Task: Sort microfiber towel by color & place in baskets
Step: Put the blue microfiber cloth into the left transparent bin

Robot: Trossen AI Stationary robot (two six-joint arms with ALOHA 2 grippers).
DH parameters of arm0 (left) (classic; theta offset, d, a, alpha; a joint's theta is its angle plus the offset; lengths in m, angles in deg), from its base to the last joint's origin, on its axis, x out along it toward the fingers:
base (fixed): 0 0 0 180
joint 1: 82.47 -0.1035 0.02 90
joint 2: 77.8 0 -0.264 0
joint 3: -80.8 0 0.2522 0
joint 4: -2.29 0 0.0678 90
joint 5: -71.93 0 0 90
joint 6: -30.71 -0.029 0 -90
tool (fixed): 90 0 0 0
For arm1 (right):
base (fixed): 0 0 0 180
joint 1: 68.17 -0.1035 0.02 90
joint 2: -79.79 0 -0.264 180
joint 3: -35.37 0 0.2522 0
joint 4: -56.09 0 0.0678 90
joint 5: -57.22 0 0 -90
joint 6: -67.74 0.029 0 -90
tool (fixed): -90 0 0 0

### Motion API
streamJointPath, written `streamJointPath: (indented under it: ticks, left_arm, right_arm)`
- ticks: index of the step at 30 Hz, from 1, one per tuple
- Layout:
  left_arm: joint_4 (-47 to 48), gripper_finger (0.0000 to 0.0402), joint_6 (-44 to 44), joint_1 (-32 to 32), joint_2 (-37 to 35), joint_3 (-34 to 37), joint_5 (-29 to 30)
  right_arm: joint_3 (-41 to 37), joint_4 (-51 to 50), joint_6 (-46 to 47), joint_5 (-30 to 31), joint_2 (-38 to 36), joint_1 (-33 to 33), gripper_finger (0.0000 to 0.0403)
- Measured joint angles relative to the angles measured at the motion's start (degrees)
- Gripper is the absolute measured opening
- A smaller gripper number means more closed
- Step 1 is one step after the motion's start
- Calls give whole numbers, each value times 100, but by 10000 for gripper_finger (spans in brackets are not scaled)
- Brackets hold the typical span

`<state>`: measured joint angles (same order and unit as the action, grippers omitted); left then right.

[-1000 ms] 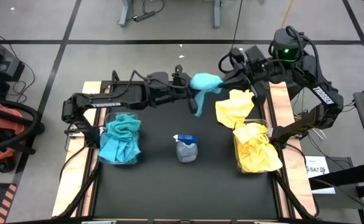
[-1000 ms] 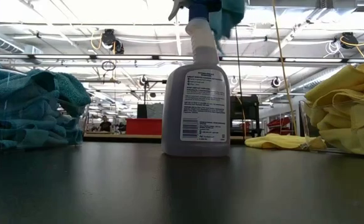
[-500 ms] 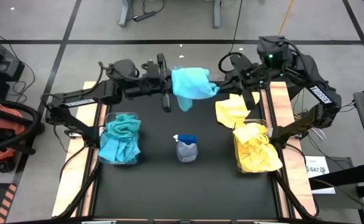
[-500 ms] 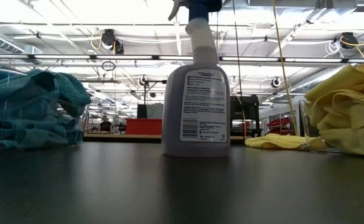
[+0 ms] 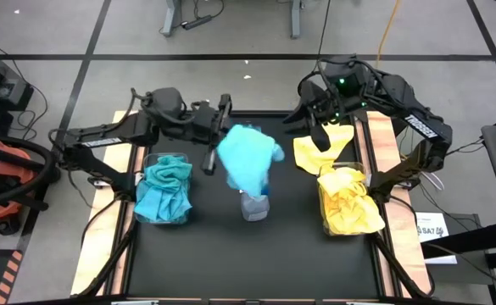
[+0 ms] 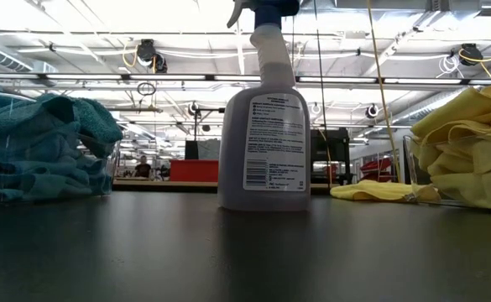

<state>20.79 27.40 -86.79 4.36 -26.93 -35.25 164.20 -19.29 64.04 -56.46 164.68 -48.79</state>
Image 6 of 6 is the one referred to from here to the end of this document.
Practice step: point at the corrugated ceiling air duct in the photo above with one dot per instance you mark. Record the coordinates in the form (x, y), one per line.
(438, 102)
(1, 56)

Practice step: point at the wooden workbench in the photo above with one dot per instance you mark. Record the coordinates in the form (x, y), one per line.
(165, 183)

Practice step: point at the blue microfiber towel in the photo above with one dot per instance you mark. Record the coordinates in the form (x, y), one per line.
(10, 109)
(27, 176)

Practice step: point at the red storage bin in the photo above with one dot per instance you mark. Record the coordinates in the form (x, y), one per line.
(375, 165)

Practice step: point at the teal yellow cloths top right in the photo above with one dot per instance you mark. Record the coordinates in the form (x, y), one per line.
(371, 191)

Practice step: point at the black cabinet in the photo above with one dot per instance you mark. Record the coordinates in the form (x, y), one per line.
(333, 144)

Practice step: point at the person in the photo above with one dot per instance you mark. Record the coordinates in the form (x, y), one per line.
(143, 168)

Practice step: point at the spray bottle with blue cap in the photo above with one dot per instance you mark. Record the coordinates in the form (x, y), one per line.
(266, 168)

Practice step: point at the teal fluffy microfiber towel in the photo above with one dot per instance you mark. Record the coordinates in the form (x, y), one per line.
(98, 121)

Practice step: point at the large red box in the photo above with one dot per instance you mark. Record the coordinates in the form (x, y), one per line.
(194, 171)

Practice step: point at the long black ceiling rail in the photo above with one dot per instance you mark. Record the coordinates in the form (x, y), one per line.
(169, 77)

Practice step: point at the clear plastic basket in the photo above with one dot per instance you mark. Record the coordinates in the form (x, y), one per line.
(113, 176)
(411, 168)

